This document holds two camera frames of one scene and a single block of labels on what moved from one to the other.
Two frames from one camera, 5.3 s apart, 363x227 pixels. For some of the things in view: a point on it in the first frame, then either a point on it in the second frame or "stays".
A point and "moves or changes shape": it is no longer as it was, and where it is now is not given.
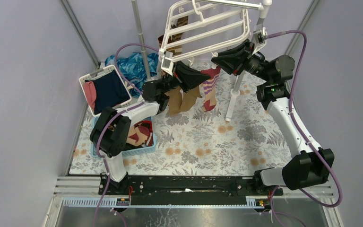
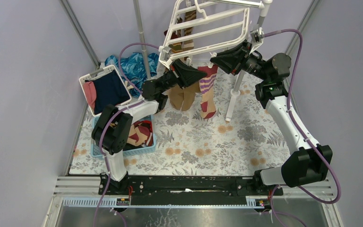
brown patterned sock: [173, 38] → [188, 45]
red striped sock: [209, 89] moves or changes shape
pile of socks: [141, 134] stays
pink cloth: [90, 93] stays
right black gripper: [235, 61] stays
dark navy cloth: [110, 91] stays
